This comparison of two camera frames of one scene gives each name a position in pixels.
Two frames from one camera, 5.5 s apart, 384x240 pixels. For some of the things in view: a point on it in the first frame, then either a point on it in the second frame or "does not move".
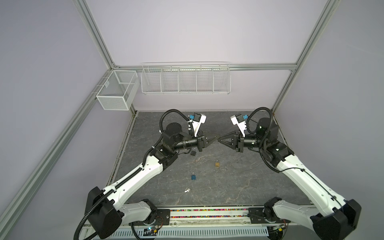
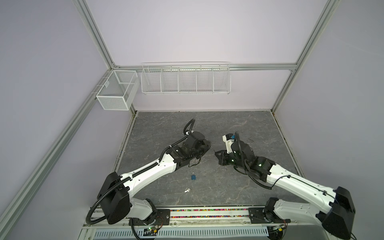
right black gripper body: [240, 143] to [227, 159]
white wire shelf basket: [186, 78] does not move
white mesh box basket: [118, 90] does not move
